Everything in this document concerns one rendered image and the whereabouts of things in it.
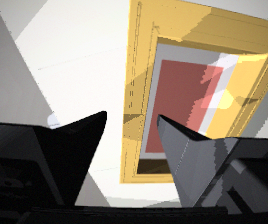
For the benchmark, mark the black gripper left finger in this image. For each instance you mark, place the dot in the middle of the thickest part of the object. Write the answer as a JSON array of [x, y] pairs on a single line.
[[64, 154]]

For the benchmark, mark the yellow picture frame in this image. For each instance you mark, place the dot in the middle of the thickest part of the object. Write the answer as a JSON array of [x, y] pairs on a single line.
[[201, 66]]

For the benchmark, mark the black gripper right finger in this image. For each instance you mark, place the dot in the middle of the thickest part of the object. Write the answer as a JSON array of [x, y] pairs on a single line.
[[197, 162]]

